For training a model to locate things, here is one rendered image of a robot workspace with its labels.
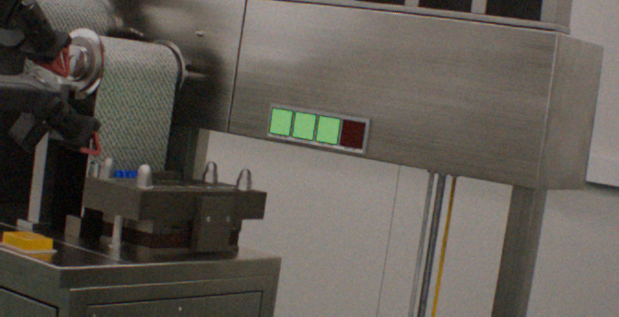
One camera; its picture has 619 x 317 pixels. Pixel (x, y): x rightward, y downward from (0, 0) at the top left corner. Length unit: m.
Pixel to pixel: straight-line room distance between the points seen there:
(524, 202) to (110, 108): 0.86
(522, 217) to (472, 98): 0.28
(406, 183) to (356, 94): 2.65
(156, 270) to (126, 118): 0.39
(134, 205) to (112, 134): 0.24
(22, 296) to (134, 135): 0.51
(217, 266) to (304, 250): 2.95
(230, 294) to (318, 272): 2.85
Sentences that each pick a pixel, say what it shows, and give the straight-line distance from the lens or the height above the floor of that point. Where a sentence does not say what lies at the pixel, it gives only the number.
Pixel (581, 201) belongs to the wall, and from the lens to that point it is 4.77.
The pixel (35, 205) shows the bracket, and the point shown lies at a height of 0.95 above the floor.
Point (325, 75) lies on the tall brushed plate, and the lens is 2.54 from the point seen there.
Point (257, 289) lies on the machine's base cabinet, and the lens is 2.59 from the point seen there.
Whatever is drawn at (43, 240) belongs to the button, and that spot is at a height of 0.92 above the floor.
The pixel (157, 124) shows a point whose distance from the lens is 2.65.
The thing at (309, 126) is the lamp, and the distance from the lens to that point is 2.55.
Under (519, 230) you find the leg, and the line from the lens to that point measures 2.49.
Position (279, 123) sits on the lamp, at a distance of 2.59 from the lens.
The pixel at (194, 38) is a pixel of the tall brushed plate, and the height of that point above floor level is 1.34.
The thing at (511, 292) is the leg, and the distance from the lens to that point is 2.50.
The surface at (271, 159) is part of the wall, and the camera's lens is 5.51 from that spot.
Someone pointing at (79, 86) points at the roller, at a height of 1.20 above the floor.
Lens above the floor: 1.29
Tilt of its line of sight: 3 degrees down
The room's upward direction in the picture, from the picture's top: 8 degrees clockwise
